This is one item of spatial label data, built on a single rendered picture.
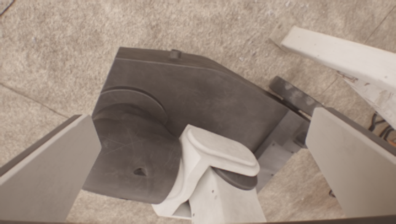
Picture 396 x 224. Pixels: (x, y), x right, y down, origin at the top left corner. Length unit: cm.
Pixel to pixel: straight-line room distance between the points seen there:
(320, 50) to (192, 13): 37
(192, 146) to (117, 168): 14
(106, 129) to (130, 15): 34
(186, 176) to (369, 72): 47
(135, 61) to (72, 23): 24
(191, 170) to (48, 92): 49
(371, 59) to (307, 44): 18
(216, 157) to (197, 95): 17
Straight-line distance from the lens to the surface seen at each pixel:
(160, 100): 48
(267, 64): 75
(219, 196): 40
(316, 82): 93
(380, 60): 60
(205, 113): 52
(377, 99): 78
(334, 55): 64
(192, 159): 39
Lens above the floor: 60
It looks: 57 degrees down
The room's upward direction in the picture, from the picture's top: 154 degrees clockwise
